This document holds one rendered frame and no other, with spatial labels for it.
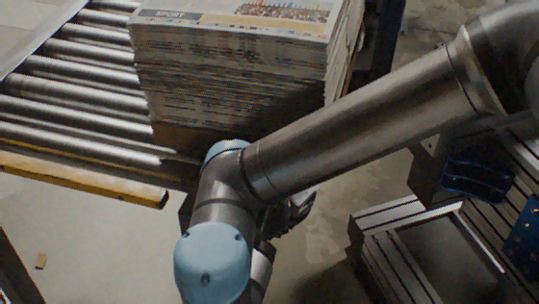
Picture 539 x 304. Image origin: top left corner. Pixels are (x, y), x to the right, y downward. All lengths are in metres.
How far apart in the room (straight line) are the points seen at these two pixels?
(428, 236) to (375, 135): 1.04
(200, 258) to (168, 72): 0.34
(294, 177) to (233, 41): 0.23
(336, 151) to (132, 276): 1.25
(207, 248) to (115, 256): 1.25
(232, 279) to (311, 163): 0.14
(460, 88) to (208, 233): 0.27
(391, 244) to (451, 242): 0.18
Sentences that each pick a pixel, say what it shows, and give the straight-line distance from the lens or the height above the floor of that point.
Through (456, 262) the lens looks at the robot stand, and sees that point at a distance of 1.52.
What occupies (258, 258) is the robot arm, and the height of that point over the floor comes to 0.86.
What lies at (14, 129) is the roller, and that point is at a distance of 1.00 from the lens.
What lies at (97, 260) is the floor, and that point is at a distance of 1.77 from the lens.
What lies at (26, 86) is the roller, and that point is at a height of 0.80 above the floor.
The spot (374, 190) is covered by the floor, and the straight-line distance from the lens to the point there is 1.90.
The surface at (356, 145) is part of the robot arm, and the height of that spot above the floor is 1.04.
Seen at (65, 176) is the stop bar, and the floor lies 0.82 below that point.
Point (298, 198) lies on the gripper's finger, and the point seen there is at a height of 0.82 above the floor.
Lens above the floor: 1.40
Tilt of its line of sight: 45 degrees down
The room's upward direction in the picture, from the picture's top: straight up
